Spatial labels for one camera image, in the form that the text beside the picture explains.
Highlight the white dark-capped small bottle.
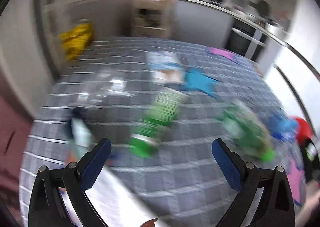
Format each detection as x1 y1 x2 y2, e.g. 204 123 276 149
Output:
65 106 96 159

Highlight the blue plastic bag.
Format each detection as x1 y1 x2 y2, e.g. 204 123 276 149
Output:
267 112 298 143

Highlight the green snack wrapper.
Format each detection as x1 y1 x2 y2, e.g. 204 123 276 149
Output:
218 99 274 162

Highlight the green labelled plastic bottle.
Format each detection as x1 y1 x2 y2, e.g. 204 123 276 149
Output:
130 87 188 158

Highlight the white blue plasters box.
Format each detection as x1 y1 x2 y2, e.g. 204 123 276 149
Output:
146 51 185 85

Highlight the black trash bin red lid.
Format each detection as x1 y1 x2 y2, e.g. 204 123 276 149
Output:
292 117 319 184

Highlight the clear plastic wrapper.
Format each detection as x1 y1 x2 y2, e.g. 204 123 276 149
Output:
77 68 133 106

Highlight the white refrigerator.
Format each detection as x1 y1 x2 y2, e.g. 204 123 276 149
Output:
265 0 319 132

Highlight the grey checked tablecloth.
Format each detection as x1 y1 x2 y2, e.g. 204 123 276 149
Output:
19 37 306 226

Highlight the yellow gold foil bag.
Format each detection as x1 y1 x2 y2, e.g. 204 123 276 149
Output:
59 22 94 61

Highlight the black built-in oven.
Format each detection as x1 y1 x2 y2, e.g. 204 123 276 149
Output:
225 19 267 61

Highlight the beige plastic storage rack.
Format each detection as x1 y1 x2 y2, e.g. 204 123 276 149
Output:
131 0 176 39

